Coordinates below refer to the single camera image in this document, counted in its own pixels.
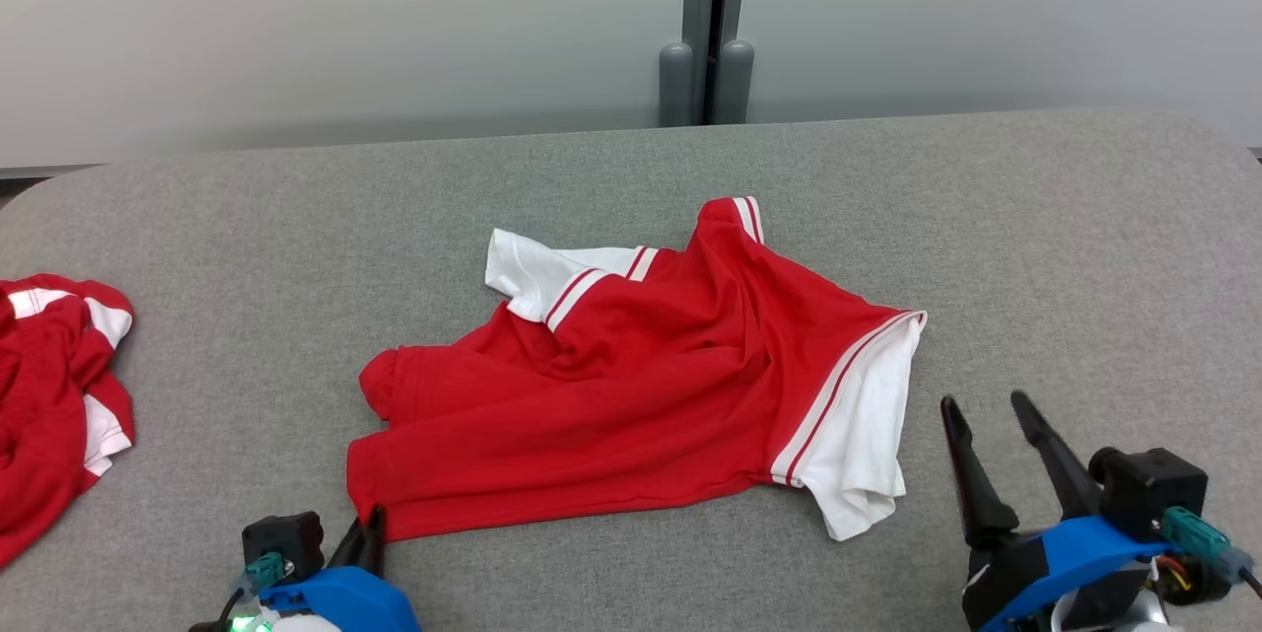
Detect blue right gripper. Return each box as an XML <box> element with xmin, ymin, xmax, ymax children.
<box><xmin>940</xmin><ymin>391</ymin><xmax>1171</xmax><ymax>632</ymax></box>

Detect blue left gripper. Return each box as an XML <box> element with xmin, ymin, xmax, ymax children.
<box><xmin>258</xmin><ymin>504</ymin><xmax>421</xmax><ymax>632</ymax></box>

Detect red jersey with white sleeves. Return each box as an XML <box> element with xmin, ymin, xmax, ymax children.
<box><xmin>345</xmin><ymin>196</ymin><xmax>928</xmax><ymax>544</ymax></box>

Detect red shorts with white stripes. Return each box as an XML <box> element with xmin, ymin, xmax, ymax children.
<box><xmin>0</xmin><ymin>272</ymin><xmax>136</xmax><ymax>569</ymax></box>

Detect grey partition post with feet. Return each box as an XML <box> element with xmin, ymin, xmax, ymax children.
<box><xmin>658</xmin><ymin>0</ymin><xmax>756</xmax><ymax>127</ymax></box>

